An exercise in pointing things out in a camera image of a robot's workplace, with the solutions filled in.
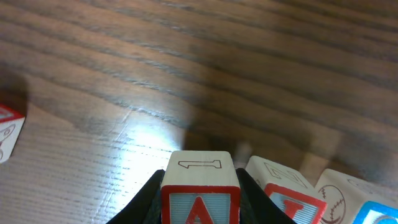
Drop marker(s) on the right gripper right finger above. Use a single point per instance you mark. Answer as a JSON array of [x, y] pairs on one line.
[[255, 206]]

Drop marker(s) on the red letter I block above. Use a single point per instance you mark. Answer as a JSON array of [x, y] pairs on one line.
[[288, 189]]

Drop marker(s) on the red letter A block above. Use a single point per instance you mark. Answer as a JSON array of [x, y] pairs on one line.
[[200, 187]]

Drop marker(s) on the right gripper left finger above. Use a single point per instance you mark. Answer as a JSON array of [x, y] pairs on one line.
[[138, 208]]

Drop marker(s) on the green edged wooden block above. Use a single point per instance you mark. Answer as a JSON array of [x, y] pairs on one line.
[[11, 125]]

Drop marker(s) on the blue number 2 block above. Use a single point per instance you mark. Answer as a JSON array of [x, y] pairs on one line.
[[353, 201]]

